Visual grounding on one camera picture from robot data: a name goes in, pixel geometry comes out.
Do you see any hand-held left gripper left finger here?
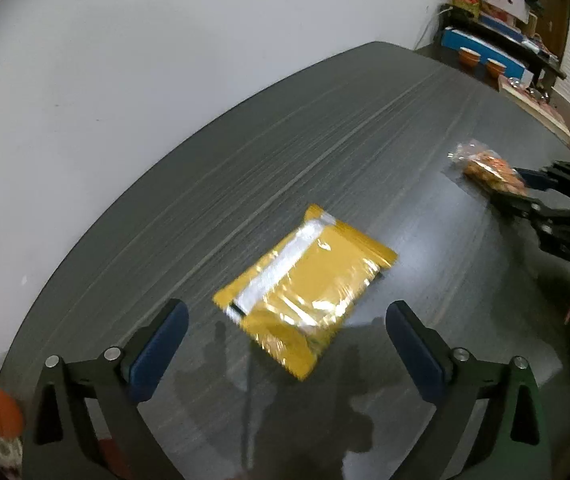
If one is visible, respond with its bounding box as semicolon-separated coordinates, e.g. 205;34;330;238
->
22;298;190;480

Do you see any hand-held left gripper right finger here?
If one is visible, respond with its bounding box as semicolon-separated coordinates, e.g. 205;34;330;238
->
385;300;552;480

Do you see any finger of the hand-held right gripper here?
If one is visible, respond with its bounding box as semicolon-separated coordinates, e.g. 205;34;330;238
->
488;191;570;232
512;160;570;195

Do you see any clear bag of orange snacks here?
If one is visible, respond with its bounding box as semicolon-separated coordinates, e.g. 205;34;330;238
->
448;139;528;198

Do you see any yellow packet with silver strip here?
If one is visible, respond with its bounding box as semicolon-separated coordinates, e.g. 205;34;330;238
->
212;203;398;382

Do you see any wooden tray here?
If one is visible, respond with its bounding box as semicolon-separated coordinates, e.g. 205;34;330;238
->
498;75;570;143

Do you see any black shelf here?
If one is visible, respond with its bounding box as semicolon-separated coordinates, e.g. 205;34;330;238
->
435;7;568;91

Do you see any blue flat box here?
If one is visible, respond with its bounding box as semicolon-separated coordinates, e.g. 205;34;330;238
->
440;27;528;78

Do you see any white cable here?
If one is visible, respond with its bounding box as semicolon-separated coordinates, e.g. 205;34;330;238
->
417;2;453;48

